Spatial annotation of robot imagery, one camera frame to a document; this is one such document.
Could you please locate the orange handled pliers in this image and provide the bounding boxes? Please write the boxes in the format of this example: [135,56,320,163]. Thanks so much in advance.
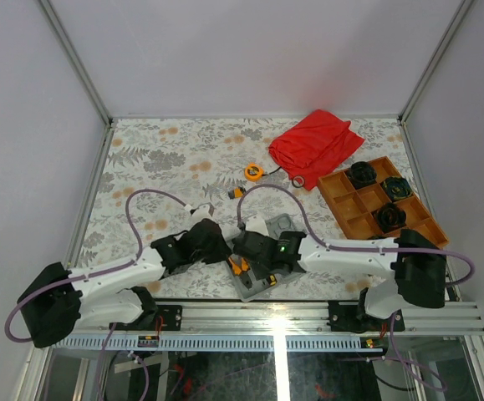
[228,256,252,289]

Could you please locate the grey plastic tool case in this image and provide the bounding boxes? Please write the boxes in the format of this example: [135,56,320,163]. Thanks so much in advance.
[227,214,306,302]

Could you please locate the black tape roll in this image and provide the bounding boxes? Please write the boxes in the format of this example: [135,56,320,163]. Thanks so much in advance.
[291,175,305,188]

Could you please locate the orange tape measure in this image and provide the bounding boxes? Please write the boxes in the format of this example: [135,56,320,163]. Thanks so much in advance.
[244,163,265,182]

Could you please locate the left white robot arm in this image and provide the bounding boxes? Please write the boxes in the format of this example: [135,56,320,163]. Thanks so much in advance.
[17,218,232,348]

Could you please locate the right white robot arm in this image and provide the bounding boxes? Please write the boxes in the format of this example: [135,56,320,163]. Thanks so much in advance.
[232,231,446,330]

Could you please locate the hex key set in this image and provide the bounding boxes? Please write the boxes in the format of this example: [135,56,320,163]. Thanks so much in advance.
[228,187,246,200]

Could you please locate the red folded cloth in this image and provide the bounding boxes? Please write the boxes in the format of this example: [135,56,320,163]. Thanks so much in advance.
[268,109,364,190]

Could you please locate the wooden compartment tray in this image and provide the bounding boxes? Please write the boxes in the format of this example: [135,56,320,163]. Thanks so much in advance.
[317,157,449,248]

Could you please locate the black spinning top upper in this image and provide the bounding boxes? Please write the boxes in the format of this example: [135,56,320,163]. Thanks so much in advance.
[346,161,377,189]

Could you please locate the black orange spinning top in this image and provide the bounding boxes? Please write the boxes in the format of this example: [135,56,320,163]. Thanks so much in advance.
[374,203,406,233]

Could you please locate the green black spinning top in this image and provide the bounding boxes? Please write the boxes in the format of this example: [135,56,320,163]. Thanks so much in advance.
[380,176,413,202]

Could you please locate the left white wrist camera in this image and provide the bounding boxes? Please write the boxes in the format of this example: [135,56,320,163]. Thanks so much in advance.
[184,202,215,221]

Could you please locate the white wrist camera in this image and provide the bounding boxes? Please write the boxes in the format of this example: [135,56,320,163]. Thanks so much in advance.
[184,202,215,221]
[245,215,269,236]

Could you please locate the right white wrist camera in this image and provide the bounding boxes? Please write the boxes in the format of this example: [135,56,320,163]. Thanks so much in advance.
[245,215,269,236]

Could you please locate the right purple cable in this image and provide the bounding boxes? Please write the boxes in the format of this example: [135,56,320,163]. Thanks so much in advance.
[237,184,476,392]

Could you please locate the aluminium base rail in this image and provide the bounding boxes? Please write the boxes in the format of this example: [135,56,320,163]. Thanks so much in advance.
[56,301,484,352]

